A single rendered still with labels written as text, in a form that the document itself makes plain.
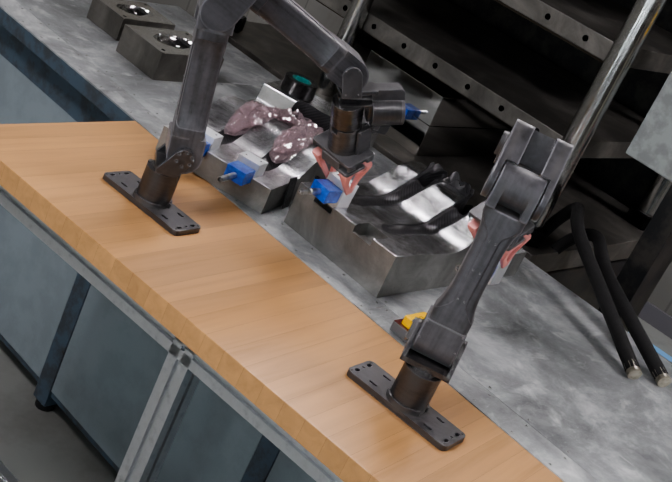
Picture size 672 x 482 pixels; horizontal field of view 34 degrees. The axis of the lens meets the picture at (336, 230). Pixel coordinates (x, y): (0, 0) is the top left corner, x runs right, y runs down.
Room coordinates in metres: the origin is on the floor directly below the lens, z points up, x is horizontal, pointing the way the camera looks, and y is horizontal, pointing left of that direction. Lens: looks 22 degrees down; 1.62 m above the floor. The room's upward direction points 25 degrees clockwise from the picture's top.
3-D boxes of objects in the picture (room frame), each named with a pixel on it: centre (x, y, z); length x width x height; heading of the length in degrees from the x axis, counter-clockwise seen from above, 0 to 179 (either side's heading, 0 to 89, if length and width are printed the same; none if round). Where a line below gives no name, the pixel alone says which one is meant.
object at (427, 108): (3.07, -0.13, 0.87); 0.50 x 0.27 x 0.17; 147
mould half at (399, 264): (2.11, -0.15, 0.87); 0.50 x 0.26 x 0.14; 147
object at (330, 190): (1.91, 0.05, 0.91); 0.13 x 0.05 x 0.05; 147
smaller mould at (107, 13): (2.67, 0.69, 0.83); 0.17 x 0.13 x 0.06; 147
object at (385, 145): (3.17, -0.13, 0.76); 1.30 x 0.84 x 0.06; 57
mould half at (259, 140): (2.23, 0.20, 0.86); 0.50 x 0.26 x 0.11; 164
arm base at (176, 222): (1.78, 0.32, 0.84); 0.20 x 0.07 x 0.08; 62
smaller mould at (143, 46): (2.53, 0.54, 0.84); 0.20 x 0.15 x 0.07; 147
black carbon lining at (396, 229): (2.10, -0.13, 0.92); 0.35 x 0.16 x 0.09; 147
